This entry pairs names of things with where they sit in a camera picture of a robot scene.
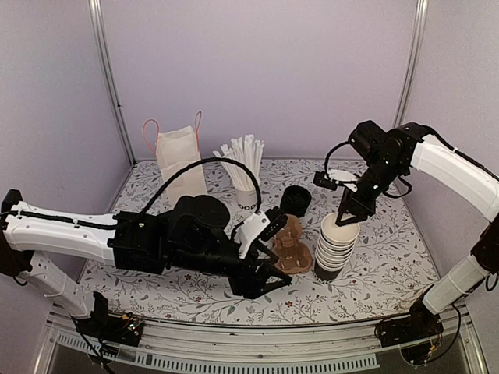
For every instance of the bundle of white wrapped straws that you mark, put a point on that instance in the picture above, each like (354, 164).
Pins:
(246, 150)

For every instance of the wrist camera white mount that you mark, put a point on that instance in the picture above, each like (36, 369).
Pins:
(335, 178)
(258, 226)

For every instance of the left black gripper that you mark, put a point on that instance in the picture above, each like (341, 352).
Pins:
(242, 285)

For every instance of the right aluminium frame post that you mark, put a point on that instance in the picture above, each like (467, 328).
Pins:
(418, 31)

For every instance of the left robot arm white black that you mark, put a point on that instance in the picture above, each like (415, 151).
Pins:
(126, 240)

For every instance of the left aluminium frame post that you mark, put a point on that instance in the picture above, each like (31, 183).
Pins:
(97, 20)

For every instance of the brown cardboard cup carrier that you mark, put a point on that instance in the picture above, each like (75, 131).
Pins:
(293, 255)

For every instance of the white cup holding straws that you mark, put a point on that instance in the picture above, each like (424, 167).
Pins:
(246, 198)

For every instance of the stack of black cup lids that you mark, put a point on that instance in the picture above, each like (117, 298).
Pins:
(295, 200)

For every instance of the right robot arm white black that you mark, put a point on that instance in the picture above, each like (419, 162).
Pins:
(392, 155)

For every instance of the white paper bag orange handles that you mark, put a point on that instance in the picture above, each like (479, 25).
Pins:
(175, 150)

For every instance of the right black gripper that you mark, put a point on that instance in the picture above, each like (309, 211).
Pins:
(360, 208)

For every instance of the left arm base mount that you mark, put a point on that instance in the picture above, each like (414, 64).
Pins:
(125, 329)

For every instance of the aluminium front rail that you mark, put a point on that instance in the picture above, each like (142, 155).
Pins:
(178, 347)

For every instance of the stack of paper cups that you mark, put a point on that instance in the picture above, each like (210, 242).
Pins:
(334, 248)

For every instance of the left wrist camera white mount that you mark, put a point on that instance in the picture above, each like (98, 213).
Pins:
(258, 226)

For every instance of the aluminium frame post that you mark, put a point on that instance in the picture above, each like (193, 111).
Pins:
(97, 20)
(418, 31)

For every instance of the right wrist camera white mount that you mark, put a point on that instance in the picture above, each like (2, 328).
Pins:
(335, 178)

